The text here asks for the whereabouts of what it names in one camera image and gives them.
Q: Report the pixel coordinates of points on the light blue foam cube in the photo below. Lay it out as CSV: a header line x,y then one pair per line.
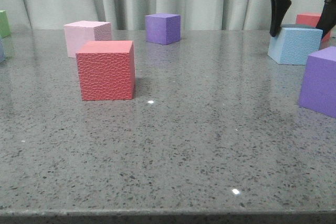
x,y
294,43

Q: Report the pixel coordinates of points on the red foam cube back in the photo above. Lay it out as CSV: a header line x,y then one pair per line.
x,y
311,19

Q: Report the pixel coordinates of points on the red foam cube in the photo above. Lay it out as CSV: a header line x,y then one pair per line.
x,y
106,70
311,19

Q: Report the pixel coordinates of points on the purple foam cube front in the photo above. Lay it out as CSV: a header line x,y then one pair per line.
x,y
318,85

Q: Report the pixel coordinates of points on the purple foam cube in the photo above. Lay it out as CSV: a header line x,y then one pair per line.
x,y
318,85
163,28

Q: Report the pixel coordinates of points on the purple foam cube back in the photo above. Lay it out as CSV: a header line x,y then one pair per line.
x,y
163,28

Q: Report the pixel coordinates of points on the red foam cube front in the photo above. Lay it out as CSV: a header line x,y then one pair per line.
x,y
106,70

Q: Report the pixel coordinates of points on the pink foam cube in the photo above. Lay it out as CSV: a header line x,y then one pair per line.
x,y
79,33

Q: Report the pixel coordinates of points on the green foam cube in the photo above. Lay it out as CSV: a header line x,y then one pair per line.
x,y
4,25

